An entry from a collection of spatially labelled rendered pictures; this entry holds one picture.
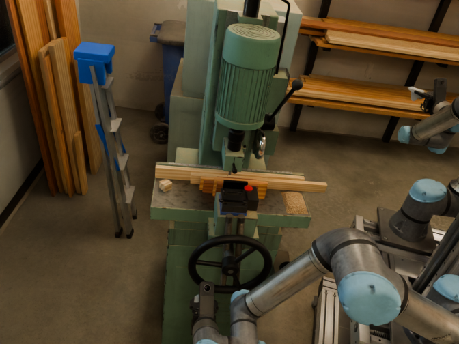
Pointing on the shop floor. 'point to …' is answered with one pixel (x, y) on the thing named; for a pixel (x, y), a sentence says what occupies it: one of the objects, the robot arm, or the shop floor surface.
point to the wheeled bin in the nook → (168, 42)
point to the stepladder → (107, 127)
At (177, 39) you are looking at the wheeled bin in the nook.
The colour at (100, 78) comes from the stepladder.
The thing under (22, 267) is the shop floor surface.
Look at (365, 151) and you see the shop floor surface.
